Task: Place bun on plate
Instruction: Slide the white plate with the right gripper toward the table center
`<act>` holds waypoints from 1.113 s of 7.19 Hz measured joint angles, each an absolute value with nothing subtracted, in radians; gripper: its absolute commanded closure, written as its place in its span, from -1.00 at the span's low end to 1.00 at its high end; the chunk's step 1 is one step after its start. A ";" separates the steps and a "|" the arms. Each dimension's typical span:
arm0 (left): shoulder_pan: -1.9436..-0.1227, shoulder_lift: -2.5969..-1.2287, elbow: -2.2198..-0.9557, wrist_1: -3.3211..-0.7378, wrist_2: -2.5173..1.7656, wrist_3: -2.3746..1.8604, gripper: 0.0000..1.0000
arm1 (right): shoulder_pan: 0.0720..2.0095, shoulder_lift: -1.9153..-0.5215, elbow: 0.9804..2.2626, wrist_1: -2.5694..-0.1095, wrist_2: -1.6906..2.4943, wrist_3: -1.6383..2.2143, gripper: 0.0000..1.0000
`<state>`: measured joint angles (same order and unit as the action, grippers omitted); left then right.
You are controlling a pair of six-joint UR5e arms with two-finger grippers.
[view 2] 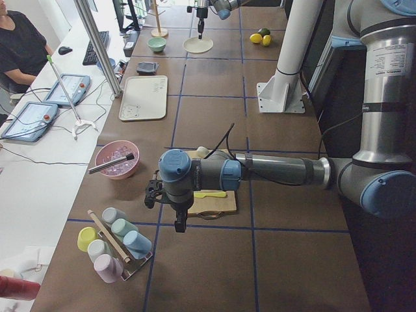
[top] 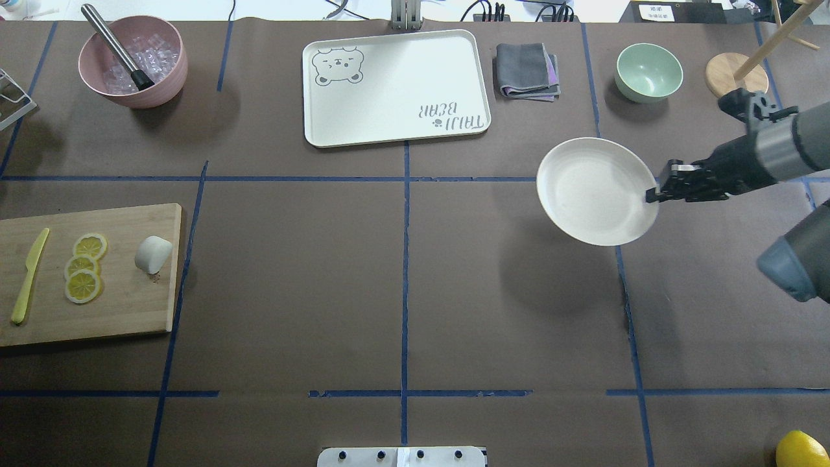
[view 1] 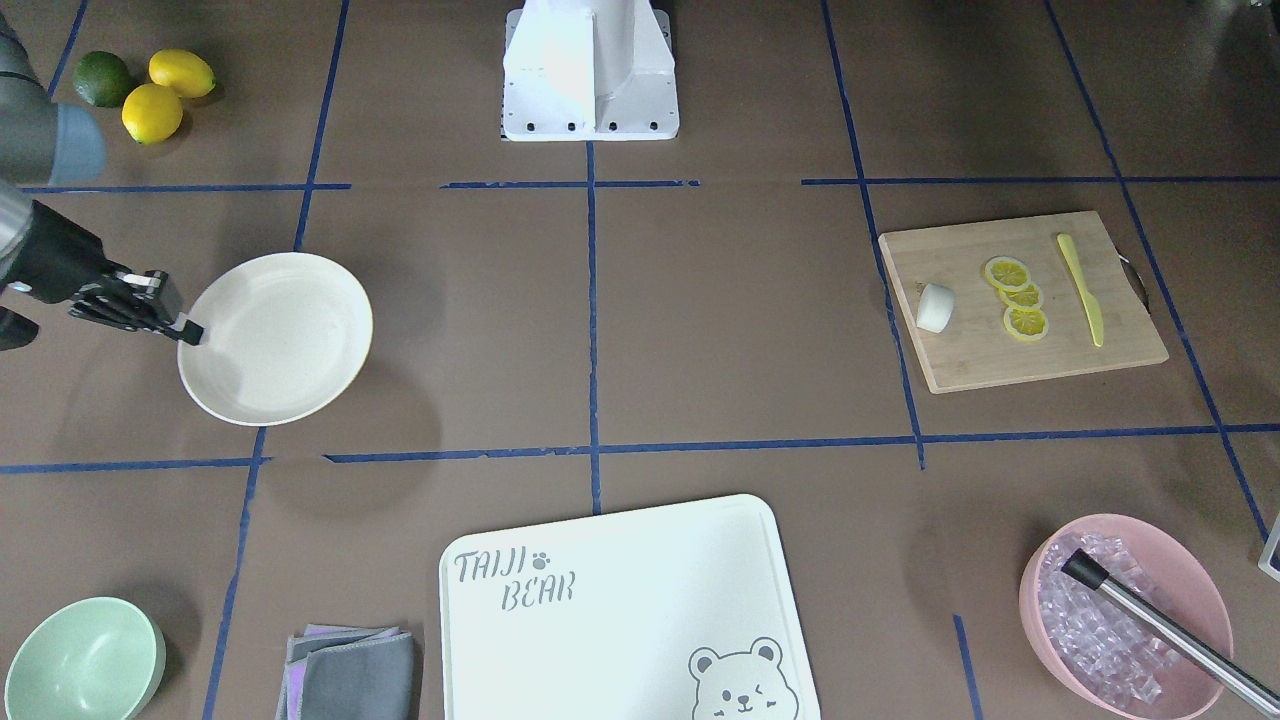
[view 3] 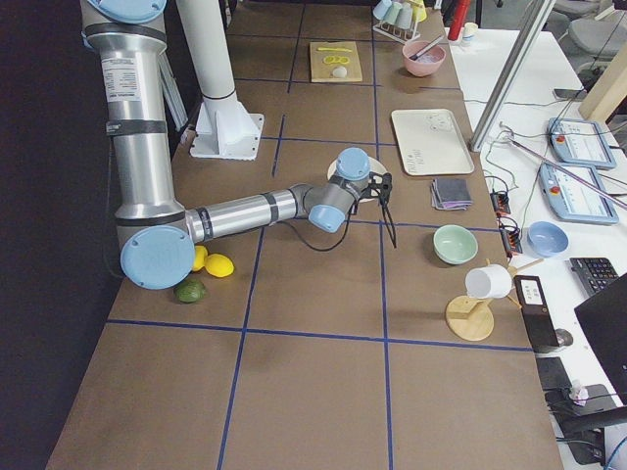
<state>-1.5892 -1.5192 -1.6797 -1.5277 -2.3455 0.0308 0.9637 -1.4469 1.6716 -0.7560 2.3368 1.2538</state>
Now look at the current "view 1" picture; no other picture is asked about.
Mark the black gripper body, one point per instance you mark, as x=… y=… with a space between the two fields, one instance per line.
x=62 y=262

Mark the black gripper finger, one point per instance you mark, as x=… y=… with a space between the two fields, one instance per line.
x=190 y=332

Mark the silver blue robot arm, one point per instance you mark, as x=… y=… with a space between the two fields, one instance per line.
x=42 y=141

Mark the white bear tray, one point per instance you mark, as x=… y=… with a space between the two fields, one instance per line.
x=683 y=611

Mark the lemon slice near bun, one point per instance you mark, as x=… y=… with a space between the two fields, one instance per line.
x=1025 y=325

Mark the cream plate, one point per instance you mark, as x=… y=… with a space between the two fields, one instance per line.
x=284 y=335

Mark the yellow lemon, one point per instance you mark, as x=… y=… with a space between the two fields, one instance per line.
x=184 y=72
x=152 y=113

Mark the green lime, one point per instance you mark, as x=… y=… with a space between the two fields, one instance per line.
x=103 y=80

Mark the green bowl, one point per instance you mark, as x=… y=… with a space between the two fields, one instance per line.
x=99 y=658

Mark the grey folded cloth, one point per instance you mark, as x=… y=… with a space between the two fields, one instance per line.
x=347 y=672

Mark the lemon slice near knife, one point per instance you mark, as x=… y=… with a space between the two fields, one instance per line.
x=1007 y=274

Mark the bamboo cutting board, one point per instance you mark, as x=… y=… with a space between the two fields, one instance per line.
x=990 y=304

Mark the middle lemon slice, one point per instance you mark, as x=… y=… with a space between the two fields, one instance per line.
x=1026 y=299

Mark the metal black-tipped pestle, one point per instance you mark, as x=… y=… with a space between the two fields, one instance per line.
x=1086 y=571

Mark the pink bowl with ice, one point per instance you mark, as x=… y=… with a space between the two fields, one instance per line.
x=1103 y=654

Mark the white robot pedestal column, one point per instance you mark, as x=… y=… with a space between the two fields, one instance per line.
x=579 y=71

